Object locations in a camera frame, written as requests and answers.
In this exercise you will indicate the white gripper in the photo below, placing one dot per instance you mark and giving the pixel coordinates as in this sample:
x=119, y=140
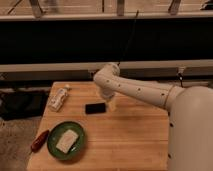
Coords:
x=108, y=95

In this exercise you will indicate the black eraser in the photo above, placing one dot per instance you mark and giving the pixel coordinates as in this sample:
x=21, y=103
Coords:
x=95, y=108

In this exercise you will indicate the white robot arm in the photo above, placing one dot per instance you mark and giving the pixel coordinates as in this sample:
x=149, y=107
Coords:
x=190, y=137

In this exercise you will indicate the wooden table board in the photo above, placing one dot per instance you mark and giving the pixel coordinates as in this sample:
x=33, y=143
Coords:
x=131, y=138

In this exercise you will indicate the white toy car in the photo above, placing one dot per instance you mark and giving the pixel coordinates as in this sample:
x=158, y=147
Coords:
x=57, y=100

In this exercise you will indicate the white sponge block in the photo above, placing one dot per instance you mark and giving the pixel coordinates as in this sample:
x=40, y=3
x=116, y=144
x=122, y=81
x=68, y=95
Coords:
x=67, y=140

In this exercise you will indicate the green plate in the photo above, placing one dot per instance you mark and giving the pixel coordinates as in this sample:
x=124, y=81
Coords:
x=56, y=133

